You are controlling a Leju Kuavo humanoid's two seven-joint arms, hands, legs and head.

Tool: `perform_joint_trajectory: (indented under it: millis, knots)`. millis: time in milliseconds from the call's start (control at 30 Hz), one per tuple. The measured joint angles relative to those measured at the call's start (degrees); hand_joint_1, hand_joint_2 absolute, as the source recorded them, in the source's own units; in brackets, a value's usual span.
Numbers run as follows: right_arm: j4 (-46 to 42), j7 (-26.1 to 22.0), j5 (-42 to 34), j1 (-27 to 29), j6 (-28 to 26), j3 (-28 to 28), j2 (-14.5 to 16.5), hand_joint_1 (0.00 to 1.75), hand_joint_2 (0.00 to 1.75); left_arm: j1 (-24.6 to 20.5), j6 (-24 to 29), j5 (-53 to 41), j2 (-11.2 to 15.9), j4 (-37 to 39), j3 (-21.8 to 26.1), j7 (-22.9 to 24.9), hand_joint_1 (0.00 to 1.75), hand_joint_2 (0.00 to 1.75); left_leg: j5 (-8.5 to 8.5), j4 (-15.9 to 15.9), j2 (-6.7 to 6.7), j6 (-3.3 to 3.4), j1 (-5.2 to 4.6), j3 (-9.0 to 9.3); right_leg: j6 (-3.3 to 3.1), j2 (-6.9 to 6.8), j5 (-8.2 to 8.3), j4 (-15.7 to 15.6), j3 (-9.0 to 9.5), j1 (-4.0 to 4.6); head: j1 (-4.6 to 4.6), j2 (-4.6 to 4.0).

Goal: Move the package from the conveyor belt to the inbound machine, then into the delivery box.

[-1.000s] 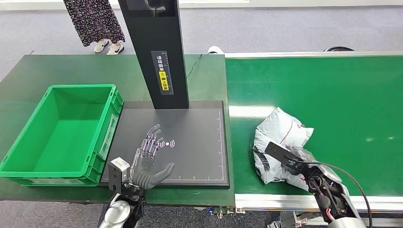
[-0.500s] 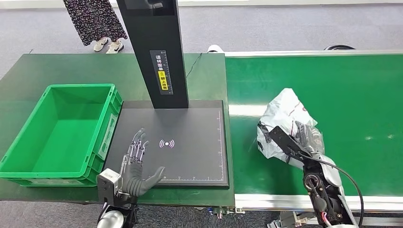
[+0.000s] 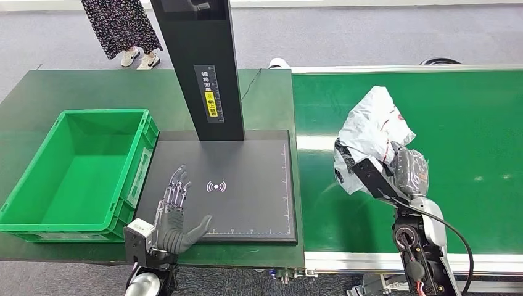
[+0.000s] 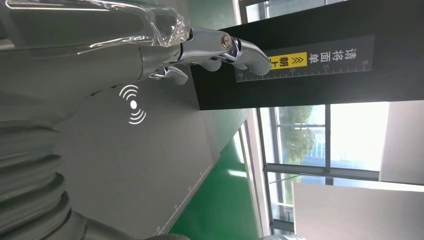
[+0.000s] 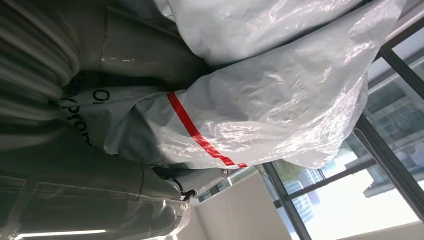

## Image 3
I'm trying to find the white round roller end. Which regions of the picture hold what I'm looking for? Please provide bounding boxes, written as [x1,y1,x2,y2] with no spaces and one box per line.
[267,57,291,70]

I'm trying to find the black round floor object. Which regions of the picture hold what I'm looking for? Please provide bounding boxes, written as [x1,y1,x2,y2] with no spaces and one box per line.
[418,56,462,65]

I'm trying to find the green plastic crate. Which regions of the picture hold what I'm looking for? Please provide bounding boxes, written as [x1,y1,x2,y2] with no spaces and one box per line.
[0,108,159,244]

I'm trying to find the black scanner column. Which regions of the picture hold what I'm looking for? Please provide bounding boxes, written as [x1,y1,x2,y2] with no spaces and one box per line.
[150,0,245,142]

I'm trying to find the aluminium conveyor frame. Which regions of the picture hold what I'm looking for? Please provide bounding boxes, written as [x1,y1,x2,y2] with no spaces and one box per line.
[289,63,523,296]

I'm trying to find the thin black table cable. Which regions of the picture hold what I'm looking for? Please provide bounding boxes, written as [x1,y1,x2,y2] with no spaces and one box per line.
[240,68,262,101]

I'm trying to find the white red-printed plastic package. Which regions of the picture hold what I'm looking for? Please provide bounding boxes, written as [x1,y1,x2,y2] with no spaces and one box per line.
[333,86,417,195]

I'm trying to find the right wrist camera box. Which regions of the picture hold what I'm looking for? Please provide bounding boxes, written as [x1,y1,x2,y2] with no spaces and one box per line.
[352,158,404,202]

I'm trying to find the black scanner base plate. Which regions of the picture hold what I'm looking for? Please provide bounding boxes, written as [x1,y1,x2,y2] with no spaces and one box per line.
[134,129,299,245]

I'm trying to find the black yellow column label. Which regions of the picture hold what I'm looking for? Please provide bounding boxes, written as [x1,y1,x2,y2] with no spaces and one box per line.
[193,64,225,124]

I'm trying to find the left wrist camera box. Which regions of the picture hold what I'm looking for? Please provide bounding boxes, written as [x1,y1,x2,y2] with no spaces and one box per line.
[123,217,157,267]

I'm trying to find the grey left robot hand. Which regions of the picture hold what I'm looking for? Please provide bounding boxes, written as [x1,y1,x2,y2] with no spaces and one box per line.
[153,164,213,255]

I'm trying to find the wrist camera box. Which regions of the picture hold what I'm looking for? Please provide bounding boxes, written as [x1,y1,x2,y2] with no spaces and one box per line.
[352,158,404,202]
[123,217,157,267]

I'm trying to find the metal connector fittings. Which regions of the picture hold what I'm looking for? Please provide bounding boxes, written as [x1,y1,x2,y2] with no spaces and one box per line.
[271,267,319,285]

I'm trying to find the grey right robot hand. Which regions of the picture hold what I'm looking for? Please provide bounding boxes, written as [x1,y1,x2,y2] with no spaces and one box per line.
[390,141,430,199]

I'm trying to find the black right camera cable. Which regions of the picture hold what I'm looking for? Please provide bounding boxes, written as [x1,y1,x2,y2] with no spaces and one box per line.
[377,188,475,296]

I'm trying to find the green conveyor belt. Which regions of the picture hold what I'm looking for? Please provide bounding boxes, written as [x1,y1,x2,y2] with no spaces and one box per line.
[291,69,523,254]

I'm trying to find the person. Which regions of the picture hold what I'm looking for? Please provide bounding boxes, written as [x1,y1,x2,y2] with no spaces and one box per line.
[80,0,163,71]

